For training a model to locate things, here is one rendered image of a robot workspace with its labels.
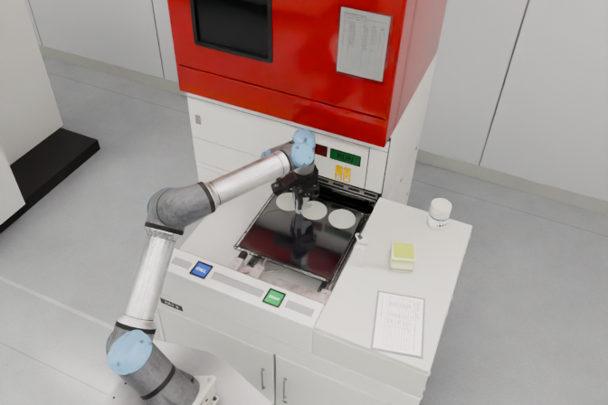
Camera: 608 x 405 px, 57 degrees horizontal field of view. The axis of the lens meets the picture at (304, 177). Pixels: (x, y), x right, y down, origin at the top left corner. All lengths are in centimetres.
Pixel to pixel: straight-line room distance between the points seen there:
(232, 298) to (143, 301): 28
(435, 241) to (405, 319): 35
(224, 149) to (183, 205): 76
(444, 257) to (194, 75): 108
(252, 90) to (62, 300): 166
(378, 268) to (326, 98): 58
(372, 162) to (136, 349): 101
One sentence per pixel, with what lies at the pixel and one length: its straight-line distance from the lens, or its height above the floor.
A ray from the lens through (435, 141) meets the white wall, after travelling 373.
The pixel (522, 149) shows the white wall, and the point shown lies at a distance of 366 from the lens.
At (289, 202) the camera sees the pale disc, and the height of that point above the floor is 90.
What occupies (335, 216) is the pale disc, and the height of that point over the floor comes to 90.
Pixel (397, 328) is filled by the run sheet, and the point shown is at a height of 97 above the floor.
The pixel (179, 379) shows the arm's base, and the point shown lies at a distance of 163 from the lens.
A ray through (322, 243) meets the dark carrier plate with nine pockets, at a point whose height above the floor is 90.
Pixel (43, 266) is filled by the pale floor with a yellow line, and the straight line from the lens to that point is 336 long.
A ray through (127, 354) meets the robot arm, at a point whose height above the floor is 108.
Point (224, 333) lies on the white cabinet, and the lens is 198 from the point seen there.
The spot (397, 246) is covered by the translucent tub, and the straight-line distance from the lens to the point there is 184.
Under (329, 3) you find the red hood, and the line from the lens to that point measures 171.
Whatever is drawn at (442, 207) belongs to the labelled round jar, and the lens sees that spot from 197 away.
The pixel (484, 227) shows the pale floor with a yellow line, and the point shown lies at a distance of 350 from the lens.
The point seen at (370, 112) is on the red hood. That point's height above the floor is 135.
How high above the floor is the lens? 238
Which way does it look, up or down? 41 degrees down
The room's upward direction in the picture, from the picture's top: 2 degrees clockwise
